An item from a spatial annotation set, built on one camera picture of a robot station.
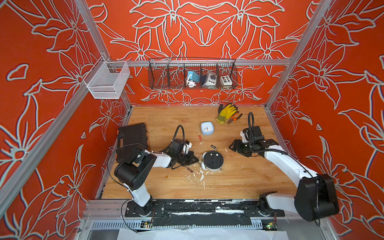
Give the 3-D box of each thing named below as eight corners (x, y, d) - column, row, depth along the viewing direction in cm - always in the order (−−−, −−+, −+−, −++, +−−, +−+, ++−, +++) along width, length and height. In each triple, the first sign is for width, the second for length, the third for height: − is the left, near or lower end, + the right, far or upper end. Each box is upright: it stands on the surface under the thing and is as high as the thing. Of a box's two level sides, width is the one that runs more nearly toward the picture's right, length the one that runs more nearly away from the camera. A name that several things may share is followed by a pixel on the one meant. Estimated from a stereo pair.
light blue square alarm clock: (201, 135, 103) (201, 132, 101) (200, 124, 109) (201, 121, 107) (214, 135, 103) (214, 132, 101) (212, 124, 109) (213, 121, 107)
